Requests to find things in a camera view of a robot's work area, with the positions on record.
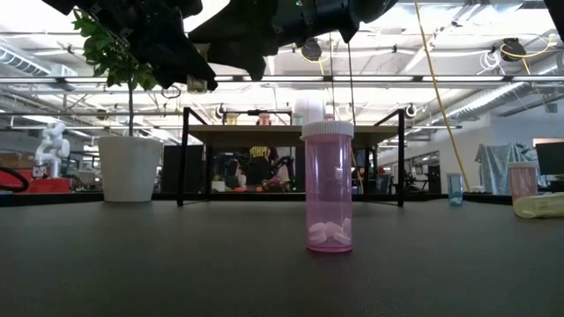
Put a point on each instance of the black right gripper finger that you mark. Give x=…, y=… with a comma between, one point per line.
x=238, y=39

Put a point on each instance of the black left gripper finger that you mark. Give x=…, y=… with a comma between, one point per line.
x=176, y=57

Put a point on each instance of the yellow pill bottle white cap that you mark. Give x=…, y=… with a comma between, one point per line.
x=539, y=207
x=197, y=84
x=232, y=120

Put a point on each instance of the red pill bottle white cap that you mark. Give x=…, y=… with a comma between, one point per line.
x=264, y=120
x=522, y=178

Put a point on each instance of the pink pill bottle white cap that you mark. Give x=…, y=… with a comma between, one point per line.
x=328, y=189
x=329, y=117

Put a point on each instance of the green pill bottle white cap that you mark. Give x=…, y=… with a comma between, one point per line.
x=298, y=120

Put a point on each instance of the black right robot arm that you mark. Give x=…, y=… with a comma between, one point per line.
x=374, y=9

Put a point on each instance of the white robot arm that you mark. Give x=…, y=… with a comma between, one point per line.
x=52, y=149

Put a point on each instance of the green leafy plant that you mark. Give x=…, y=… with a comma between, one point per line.
x=114, y=53

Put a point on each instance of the long ceiling light strip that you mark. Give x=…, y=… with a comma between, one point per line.
x=374, y=78
x=269, y=78
x=537, y=78
x=53, y=80
x=462, y=78

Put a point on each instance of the black cabinet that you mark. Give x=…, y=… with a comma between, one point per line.
x=180, y=169

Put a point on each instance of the white plant pot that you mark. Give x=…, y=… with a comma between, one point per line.
x=130, y=171

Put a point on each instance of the person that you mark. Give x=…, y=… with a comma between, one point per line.
x=260, y=167

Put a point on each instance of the red cart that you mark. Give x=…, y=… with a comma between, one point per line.
x=44, y=185

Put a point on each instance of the blue pill bottle white cap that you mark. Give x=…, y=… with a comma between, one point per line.
x=454, y=191

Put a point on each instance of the grey draped cloth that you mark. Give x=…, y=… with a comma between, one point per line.
x=502, y=169

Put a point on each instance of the black monitor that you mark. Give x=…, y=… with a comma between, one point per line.
x=551, y=158

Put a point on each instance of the silver ventilation duct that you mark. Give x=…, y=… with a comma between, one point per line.
x=498, y=103
x=26, y=64

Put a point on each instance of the black aluminium rig frame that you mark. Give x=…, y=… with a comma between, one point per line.
x=66, y=198

